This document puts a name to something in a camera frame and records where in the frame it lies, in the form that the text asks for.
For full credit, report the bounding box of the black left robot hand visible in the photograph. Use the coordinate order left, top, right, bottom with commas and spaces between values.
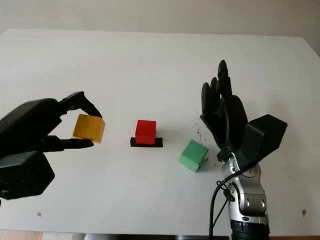
0, 91, 103, 161

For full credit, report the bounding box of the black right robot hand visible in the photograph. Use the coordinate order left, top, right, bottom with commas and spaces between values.
199, 59, 250, 162

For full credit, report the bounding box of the yellow wooden block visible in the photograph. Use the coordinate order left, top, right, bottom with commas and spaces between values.
72, 114, 106, 145

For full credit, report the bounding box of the red wooden block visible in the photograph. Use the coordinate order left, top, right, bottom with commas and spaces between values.
135, 119, 157, 146

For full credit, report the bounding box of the green wooden block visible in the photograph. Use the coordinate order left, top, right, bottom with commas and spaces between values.
179, 139, 210, 173

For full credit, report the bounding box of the dark robot torso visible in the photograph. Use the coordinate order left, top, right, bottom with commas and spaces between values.
83, 233, 233, 240

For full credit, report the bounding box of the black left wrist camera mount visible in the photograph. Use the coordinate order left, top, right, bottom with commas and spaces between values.
0, 149, 56, 201

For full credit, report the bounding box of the black tape strip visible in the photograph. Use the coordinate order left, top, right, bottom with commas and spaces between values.
129, 136, 164, 148

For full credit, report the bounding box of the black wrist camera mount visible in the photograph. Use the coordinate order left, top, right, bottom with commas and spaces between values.
0, 149, 56, 201
236, 114, 288, 167

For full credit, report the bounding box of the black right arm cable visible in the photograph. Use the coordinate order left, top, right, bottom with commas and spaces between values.
208, 159, 261, 240

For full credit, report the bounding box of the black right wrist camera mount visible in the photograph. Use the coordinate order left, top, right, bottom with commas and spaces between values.
236, 114, 288, 167

